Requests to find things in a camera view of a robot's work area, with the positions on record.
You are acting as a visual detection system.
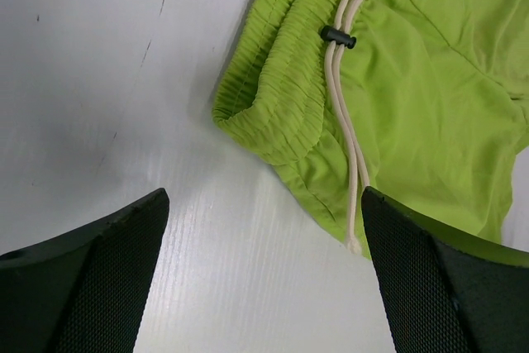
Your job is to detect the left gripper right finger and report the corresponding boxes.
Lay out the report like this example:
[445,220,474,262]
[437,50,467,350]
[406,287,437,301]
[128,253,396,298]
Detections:
[361,188,528,352]

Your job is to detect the lime green shorts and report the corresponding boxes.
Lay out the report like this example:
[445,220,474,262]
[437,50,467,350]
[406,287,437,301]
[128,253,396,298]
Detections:
[212,0,528,255]

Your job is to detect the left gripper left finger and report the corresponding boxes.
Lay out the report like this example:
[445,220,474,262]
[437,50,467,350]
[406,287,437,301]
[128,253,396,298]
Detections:
[1,188,169,352]

